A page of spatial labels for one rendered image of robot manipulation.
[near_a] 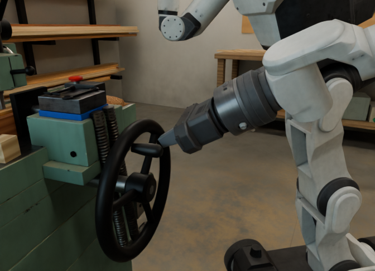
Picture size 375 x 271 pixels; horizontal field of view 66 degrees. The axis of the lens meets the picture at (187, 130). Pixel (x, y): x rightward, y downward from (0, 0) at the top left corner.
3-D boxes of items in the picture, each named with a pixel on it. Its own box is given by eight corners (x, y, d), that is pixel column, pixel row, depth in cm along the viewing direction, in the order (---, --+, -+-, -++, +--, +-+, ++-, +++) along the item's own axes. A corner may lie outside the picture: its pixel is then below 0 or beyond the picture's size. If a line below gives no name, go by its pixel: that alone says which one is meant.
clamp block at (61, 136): (87, 168, 55) (81, 124, 52) (32, 158, 59) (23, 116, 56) (126, 141, 68) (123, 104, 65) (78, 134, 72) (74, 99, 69)
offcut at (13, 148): (5, 163, 50) (0, 143, 49) (-10, 161, 51) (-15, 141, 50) (21, 154, 54) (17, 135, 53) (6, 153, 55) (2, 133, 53)
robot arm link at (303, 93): (267, 145, 46) (341, 116, 42) (235, 96, 41) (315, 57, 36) (260, 105, 55) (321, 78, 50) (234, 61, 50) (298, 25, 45)
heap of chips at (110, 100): (115, 110, 82) (114, 100, 81) (78, 106, 86) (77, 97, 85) (129, 103, 90) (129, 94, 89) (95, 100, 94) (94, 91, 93)
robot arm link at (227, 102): (195, 170, 48) (261, 145, 43) (163, 123, 45) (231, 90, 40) (208, 135, 59) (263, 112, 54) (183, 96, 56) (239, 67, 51)
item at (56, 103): (81, 121, 54) (77, 92, 52) (35, 115, 57) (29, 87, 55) (119, 104, 65) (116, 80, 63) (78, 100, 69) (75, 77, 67)
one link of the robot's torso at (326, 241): (333, 253, 121) (326, 155, 103) (370, 294, 103) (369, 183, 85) (299, 266, 120) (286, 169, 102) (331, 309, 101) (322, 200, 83)
